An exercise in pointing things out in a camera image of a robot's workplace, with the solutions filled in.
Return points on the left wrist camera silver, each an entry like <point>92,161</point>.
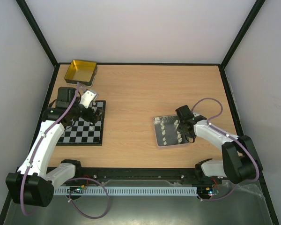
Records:
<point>88,97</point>

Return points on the black white chess board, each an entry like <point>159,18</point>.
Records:
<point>80,134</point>

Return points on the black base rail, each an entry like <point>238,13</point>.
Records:
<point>185,176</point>

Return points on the white slotted cable duct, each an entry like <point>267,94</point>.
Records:
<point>128,191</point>

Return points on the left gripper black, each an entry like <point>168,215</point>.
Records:
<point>95,117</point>

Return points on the black enclosure frame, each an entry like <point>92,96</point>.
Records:
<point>161,53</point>

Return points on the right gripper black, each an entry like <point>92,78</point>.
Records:
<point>183,128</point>

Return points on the grey tray with pink rim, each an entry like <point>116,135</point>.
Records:
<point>171,123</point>

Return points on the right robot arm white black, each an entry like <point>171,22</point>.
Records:
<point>239,157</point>

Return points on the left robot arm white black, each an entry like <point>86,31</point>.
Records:
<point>31,184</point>

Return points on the yellow metal tin box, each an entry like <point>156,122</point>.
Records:
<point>81,71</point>

